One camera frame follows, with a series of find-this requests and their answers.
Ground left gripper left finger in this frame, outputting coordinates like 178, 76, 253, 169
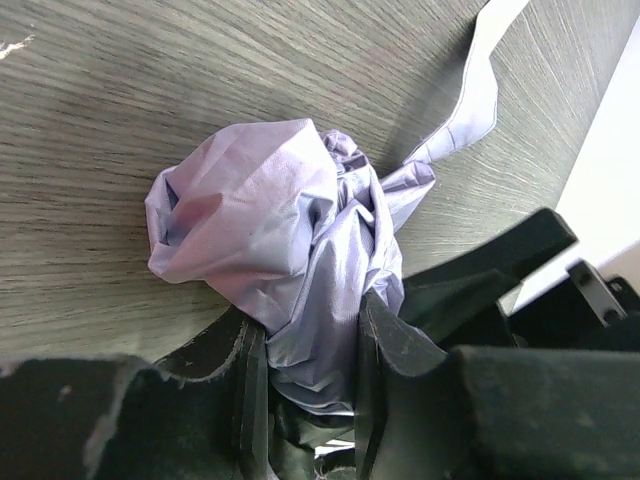
1, 312, 268, 479

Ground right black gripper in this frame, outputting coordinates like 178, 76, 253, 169
399, 208, 639, 350

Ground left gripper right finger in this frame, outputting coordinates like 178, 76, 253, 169
355, 292, 639, 479

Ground lavender folding umbrella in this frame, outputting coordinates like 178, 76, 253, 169
144, 0, 531, 480

